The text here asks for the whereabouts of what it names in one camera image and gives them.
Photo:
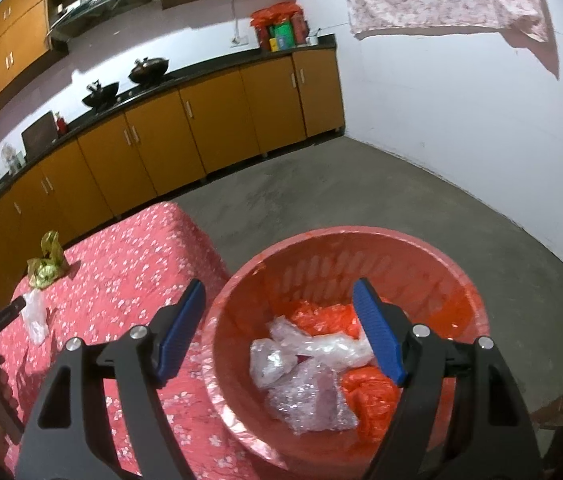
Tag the red floral blanket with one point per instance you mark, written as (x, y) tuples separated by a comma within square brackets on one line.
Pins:
[(126, 260)]

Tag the clear plastic piece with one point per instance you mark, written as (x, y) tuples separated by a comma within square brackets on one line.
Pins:
[(271, 362)]

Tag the red bottle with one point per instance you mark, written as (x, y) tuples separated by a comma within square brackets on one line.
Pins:
[(61, 124)]

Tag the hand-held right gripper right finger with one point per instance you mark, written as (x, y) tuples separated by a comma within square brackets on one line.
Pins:
[(379, 335)]

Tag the dark cutting board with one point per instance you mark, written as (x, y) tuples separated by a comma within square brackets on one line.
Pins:
[(39, 132)]

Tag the small white cup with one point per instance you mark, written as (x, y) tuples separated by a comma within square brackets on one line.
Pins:
[(312, 40)]

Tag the gold foil wrapper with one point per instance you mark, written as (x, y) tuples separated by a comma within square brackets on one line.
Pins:
[(46, 272)]

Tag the bubble wrap sheet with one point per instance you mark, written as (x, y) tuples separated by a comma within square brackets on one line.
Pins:
[(311, 395)]

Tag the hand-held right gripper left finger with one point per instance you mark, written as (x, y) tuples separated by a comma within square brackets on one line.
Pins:
[(179, 335)]

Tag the wooden base cabinets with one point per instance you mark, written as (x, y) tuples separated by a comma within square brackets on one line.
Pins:
[(161, 135)]

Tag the yellow-green foil wrapper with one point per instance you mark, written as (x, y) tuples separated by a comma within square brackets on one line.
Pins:
[(51, 242)]

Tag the small clear plastic bag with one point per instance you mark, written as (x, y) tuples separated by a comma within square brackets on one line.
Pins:
[(35, 317)]

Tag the green packet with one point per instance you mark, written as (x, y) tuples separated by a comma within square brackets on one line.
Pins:
[(281, 36)]

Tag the clear jars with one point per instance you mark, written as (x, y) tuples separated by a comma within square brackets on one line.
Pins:
[(14, 157)]

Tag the orange plastic basket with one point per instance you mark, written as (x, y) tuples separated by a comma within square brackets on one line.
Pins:
[(241, 335)]

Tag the small orange plastic bag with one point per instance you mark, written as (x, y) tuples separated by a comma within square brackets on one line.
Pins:
[(371, 400)]

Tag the large clear plastic bag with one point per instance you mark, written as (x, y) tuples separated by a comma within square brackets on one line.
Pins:
[(321, 345)]

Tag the large orange plastic bag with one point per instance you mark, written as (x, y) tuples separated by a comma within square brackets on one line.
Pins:
[(321, 317)]

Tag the black wok with lid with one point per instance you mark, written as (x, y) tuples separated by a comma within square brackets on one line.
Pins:
[(147, 71), (100, 95)]

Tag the range hood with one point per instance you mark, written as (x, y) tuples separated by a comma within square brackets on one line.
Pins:
[(96, 0)]

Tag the red plastic bag bundle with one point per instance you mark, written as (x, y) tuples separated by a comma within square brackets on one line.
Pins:
[(279, 12)]

